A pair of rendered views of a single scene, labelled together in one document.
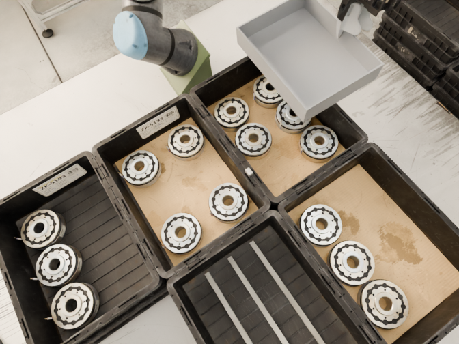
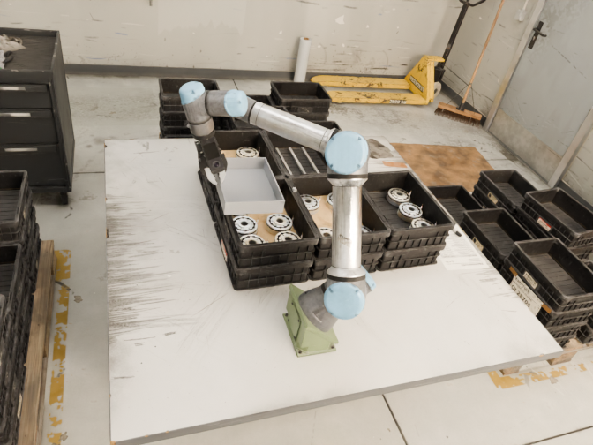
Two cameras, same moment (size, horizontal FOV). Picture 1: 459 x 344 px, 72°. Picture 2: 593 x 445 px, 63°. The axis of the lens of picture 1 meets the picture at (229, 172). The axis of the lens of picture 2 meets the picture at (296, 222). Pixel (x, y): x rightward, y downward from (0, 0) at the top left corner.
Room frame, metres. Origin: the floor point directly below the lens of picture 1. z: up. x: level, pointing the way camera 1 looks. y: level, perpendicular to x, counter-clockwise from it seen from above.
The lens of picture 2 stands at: (1.88, -0.05, 2.03)
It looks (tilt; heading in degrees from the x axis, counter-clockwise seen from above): 38 degrees down; 179
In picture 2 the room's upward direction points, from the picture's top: 12 degrees clockwise
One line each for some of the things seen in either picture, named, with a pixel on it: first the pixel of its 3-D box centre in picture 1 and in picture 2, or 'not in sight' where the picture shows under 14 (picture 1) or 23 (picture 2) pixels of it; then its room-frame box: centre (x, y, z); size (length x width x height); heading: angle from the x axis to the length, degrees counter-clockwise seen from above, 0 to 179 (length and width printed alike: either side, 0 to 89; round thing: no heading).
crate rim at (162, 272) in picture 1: (177, 177); (336, 205); (0.30, 0.13, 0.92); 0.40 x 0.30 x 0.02; 25
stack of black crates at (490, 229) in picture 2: not in sight; (491, 252); (-0.38, 1.17, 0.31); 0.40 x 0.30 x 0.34; 23
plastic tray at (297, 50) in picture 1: (304, 52); (246, 184); (0.49, -0.22, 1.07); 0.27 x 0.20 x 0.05; 23
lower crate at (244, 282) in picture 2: not in sight; (260, 242); (0.43, -0.14, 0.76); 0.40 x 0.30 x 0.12; 25
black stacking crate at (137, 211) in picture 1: (181, 183); (334, 215); (0.30, 0.13, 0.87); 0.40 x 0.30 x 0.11; 25
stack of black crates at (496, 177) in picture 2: not in sight; (504, 207); (-0.91, 1.37, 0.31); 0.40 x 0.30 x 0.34; 23
